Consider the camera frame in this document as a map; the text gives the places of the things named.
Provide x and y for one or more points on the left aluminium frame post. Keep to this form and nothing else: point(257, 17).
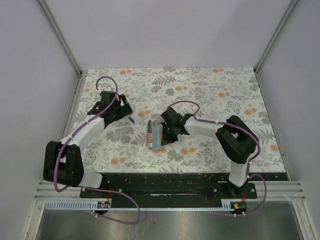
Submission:
point(58, 33)

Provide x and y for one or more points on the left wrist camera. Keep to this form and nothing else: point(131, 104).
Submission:
point(108, 89)

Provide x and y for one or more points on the light blue cleaning cloth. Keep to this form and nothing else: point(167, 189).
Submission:
point(156, 131)

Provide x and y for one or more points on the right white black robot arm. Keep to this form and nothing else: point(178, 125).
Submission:
point(239, 143)

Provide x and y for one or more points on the aluminium frame post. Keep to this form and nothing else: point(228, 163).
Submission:
point(276, 34)
point(58, 33)

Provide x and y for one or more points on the floral pattern table mat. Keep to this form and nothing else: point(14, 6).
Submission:
point(212, 93)

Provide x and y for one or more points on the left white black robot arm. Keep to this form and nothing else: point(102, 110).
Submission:
point(63, 162)

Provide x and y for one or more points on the white slotted cable duct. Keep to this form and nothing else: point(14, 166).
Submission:
point(153, 203)

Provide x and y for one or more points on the right aluminium frame post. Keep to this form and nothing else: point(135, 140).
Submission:
point(276, 34)

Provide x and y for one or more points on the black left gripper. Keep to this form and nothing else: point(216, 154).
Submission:
point(125, 110)

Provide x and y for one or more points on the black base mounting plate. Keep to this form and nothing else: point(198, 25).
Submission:
point(141, 185)

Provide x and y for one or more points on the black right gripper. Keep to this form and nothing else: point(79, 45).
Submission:
point(166, 139)

